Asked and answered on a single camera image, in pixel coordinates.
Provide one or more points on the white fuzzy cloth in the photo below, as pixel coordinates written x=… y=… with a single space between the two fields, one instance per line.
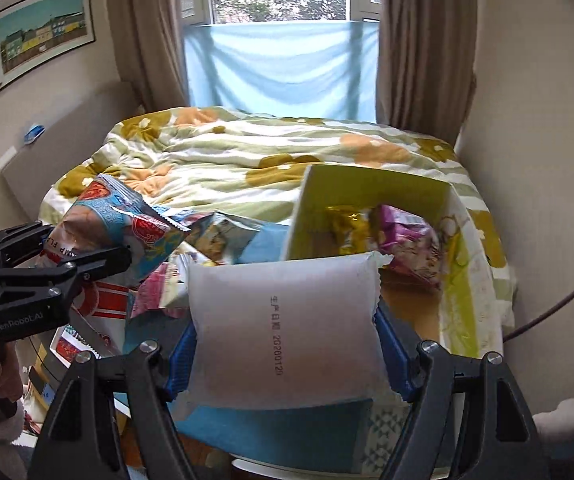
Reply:
x=572 y=415

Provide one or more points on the floral green yellow blanket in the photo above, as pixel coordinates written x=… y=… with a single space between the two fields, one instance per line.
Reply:
x=247 y=155

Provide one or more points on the framed wall picture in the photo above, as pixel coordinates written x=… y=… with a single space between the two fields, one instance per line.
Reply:
x=42 y=35

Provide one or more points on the small blue white item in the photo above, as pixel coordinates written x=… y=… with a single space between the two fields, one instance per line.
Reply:
x=33 y=133

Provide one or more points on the beige curtain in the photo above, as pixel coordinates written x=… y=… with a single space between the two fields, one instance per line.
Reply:
x=422 y=45
x=147 y=30

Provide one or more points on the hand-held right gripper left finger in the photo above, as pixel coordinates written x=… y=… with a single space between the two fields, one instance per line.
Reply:
x=179 y=365

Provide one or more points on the pale cartoon print snack packet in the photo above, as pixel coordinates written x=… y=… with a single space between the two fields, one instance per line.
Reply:
x=227 y=237

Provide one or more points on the beige bed headboard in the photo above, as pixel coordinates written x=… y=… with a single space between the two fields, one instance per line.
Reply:
x=67 y=130

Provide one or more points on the gold foil snack packet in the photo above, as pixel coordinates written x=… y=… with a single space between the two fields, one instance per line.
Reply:
x=349 y=230

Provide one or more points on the blue patterned tablecloth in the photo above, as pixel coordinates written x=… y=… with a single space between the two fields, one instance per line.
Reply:
x=277 y=430

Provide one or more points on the light blue window cloth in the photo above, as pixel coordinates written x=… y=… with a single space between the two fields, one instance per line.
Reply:
x=277 y=70

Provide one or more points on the magenta purple snack packet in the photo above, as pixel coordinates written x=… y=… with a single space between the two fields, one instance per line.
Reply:
x=407 y=240

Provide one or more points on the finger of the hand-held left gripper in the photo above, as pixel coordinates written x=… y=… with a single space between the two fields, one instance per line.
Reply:
x=92 y=265
x=22 y=240

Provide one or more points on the green cardboard box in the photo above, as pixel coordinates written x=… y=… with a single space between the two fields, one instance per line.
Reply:
x=367 y=187

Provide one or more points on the brown blue red snack packet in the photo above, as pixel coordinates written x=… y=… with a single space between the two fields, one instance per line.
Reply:
x=92 y=220

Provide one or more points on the plain white snack packet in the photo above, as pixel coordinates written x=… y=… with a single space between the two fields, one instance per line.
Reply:
x=282 y=330

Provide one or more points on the red white striped snack packet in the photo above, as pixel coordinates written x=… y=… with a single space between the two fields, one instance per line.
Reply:
x=107 y=310

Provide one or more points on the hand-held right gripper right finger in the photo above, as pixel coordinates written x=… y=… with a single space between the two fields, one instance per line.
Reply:
x=394 y=355

